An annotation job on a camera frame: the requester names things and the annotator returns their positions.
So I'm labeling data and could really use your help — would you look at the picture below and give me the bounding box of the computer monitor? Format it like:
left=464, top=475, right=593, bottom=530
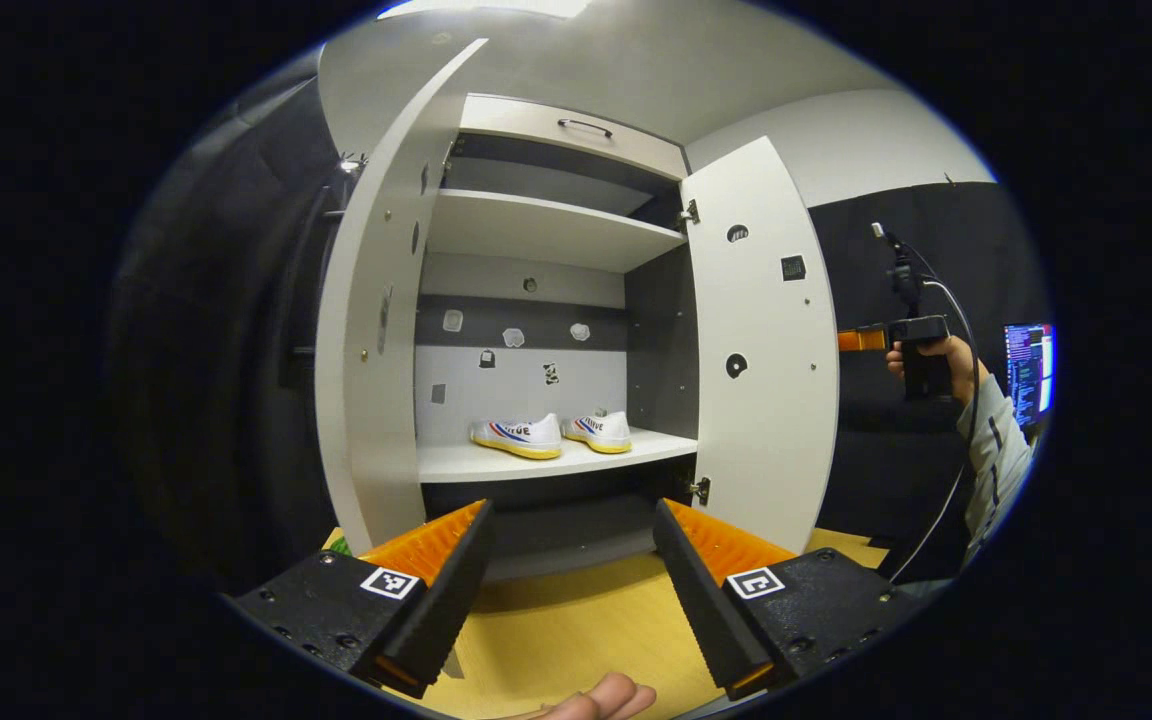
left=1003, top=322, right=1056, bottom=431

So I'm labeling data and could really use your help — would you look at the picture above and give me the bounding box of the white shoe cabinet door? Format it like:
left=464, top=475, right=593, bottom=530
left=314, top=38, right=490, bottom=556
left=681, top=136, right=840, bottom=554

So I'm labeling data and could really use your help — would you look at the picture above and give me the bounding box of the ceiling light panel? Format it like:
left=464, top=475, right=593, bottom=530
left=404, top=0, right=589, bottom=20

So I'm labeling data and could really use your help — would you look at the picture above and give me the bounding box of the white shoe cabinet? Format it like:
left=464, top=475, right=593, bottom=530
left=314, top=38, right=840, bottom=583

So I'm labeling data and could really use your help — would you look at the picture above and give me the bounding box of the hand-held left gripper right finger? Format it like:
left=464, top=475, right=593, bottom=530
left=653, top=498, right=922, bottom=701

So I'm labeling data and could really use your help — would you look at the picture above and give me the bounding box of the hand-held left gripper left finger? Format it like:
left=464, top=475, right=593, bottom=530
left=226, top=498, right=497, bottom=699

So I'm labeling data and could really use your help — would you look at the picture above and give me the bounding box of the black backdrop cloth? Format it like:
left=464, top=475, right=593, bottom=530
left=809, top=180, right=1052, bottom=583

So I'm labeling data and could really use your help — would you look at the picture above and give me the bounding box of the white cabinet drawer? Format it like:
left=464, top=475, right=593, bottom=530
left=456, top=93, right=689, bottom=183

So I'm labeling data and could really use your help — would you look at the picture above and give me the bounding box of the white striped shoe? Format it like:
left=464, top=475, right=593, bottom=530
left=469, top=414, right=564, bottom=461
left=563, top=408, right=633, bottom=455

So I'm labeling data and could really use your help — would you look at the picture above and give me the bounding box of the white cabinet shelf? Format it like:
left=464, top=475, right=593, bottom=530
left=426, top=188, right=687, bottom=274
left=418, top=428, right=699, bottom=485

